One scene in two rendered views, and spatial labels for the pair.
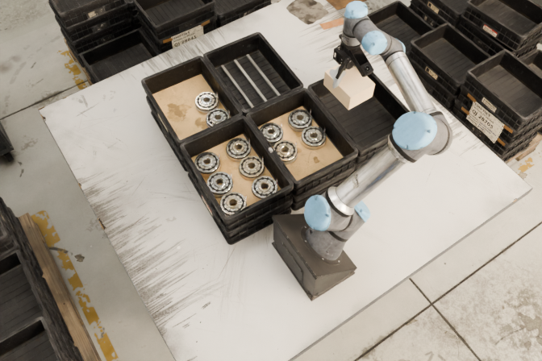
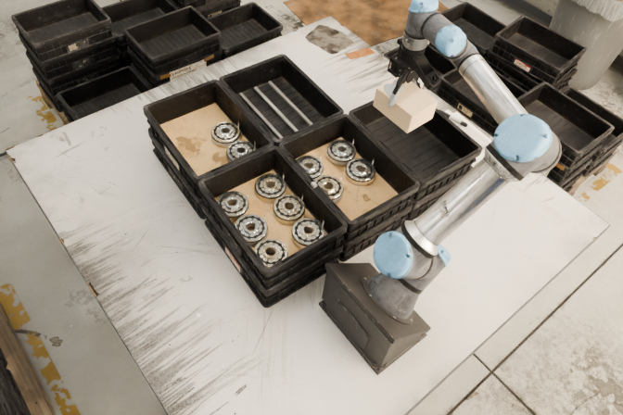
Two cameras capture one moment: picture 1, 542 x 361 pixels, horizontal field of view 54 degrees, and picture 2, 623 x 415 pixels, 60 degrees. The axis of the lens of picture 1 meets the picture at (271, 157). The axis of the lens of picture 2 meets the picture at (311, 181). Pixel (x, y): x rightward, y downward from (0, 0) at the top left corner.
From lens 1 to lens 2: 0.48 m
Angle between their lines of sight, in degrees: 9
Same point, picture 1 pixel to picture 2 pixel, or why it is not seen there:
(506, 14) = (534, 49)
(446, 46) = not seen: hidden behind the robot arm
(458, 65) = not seen: hidden behind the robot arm
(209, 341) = not seen: outside the picture
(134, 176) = (134, 227)
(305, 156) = (352, 194)
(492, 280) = (553, 339)
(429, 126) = (545, 130)
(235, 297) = (278, 376)
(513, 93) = (557, 128)
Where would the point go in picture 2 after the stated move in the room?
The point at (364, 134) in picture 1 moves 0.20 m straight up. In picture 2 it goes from (418, 167) to (432, 127)
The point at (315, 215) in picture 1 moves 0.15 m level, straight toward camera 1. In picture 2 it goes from (391, 257) to (392, 311)
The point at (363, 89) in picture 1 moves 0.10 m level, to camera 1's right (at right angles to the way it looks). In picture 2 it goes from (425, 106) to (455, 106)
